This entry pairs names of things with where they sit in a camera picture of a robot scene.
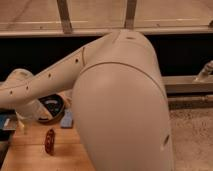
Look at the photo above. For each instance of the blue sponge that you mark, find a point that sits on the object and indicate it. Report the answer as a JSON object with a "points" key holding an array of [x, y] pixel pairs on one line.
{"points": [[67, 120]]}

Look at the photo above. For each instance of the white object at right edge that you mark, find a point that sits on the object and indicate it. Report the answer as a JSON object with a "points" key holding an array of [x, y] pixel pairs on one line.
{"points": [[205, 72]]}

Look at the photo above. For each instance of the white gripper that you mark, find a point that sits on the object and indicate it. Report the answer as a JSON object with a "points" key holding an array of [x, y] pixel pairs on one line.
{"points": [[33, 111]]}

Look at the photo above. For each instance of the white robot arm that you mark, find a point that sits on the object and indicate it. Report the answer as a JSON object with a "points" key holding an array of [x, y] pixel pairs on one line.
{"points": [[119, 102]]}

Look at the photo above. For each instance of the wooden cutting board table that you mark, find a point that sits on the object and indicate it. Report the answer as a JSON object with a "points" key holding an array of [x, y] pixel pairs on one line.
{"points": [[27, 149]]}

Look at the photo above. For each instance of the black bowl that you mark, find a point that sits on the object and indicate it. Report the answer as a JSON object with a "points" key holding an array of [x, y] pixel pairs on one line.
{"points": [[54, 106]]}

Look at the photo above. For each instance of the red chili pepper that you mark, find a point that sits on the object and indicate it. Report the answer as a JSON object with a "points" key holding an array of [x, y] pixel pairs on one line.
{"points": [[49, 141]]}

